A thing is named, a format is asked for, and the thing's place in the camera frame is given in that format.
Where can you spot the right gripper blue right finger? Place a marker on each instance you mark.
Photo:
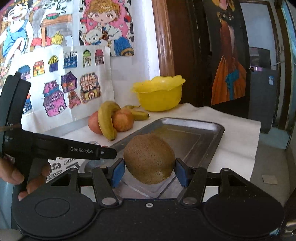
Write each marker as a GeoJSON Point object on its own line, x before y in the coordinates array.
{"type": "Point", "coordinates": [193, 181]}

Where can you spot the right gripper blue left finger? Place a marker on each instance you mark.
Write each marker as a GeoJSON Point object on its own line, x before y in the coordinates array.
{"type": "Point", "coordinates": [105, 180]}

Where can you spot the brown kiwi fruit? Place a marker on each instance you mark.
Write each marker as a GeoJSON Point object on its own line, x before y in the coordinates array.
{"type": "Point", "coordinates": [149, 158]}

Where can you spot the red apple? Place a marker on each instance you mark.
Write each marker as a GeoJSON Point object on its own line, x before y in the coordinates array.
{"type": "Point", "coordinates": [93, 123]}
{"type": "Point", "coordinates": [123, 120]}

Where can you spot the person's left hand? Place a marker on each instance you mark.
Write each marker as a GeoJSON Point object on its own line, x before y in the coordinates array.
{"type": "Point", "coordinates": [12, 175]}

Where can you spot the large yellow banana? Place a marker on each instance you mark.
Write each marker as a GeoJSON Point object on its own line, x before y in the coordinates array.
{"type": "Point", "coordinates": [105, 112]}

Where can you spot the small yellow banana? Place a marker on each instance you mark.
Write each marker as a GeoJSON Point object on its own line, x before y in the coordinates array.
{"type": "Point", "coordinates": [138, 115]}

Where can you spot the houses drawing paper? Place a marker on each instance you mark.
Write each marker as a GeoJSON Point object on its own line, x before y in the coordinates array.
{"type": "Point", "coordinates": [67, 84]}

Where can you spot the yellow plastic bowl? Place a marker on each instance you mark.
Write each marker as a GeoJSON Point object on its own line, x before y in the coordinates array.
{"type": "Point", "coordinates": [160, 93]}

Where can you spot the dark grey cabinet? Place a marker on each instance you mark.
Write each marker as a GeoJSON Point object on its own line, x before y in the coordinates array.
{"type": "Point", "coordinates": [263, 92]}

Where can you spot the laughing child drawing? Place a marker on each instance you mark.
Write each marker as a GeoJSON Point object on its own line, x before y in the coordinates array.
{"type": "Point", "coordinates": [27, 25]}

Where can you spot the orange dress poster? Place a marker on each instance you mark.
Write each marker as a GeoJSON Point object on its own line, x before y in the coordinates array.
{"type": "Point", "coordinates": [228, 51]}

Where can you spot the anime girl drawing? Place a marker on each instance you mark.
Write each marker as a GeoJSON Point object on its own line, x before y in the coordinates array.
{"type": "Point", "coordinates": [107, 23]}

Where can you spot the wooden door frame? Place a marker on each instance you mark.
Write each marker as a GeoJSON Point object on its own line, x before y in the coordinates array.
{"type": "Point", "coordinates": [163, 37]}

